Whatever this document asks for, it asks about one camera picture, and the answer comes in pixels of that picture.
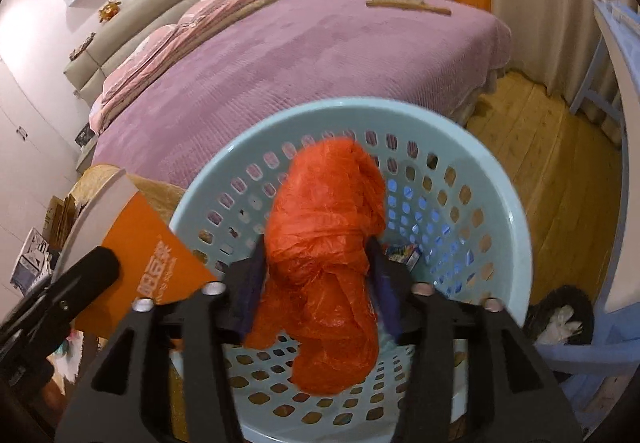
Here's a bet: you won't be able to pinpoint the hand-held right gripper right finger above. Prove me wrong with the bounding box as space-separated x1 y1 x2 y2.
367 238 583 443

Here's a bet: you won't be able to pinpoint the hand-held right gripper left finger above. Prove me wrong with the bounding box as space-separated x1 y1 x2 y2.
54 235 268 443

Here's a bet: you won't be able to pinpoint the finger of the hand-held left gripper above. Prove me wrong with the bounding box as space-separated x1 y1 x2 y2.
0 247 122 349

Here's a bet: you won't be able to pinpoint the orange and white box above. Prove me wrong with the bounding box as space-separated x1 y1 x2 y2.
54 168 221 341

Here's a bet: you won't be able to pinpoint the orange plastic bag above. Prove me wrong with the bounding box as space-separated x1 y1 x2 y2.
245 139 388 396

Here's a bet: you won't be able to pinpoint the light blue plastic basket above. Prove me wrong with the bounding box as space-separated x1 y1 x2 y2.
169 96 533 443

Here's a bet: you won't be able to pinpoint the small colourful packet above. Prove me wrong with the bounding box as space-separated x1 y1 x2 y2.
384 245 421 269

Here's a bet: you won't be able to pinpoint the white printed box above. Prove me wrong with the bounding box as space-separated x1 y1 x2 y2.
10 228 53 294

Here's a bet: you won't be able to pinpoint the cardboard box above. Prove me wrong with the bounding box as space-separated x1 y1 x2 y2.
42 195 83 244

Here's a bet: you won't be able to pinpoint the yellow panda blanket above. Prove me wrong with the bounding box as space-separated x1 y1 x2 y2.
75 164 186 218

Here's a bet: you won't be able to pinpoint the grey nightstand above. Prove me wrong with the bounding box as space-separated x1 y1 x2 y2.
75 143 98 176

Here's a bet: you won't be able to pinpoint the white wardrobe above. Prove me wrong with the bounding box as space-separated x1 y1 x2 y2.
0 58 81 249

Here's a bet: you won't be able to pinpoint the black waste bin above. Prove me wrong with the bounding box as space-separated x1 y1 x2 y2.
522 285 596 384

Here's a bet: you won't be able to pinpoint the crumpled white paper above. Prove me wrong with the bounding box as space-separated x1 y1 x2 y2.
542 305 586 344

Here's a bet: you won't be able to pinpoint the pink pillows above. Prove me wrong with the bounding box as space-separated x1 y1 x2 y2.
90 0 301 134

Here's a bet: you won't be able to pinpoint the brown headboard ornament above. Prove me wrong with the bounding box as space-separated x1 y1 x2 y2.
67 34 96 61

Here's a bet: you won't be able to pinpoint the pink pillow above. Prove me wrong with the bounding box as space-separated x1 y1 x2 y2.
102 25 181 98
177 0 281 31

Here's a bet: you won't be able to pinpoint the light blue plastic chair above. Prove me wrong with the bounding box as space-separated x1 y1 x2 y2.
535 303 640 384

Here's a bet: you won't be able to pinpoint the purple bed blanket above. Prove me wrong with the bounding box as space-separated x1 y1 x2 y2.
91 0 513 188

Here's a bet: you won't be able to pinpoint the orange plush toy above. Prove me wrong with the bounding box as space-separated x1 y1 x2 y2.
97 0 123 24

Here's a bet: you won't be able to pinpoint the wooden brush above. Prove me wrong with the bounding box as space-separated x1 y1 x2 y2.
366 0 452 17

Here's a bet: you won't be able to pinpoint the light blue desk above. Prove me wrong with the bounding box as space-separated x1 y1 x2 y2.
570 0 640 314

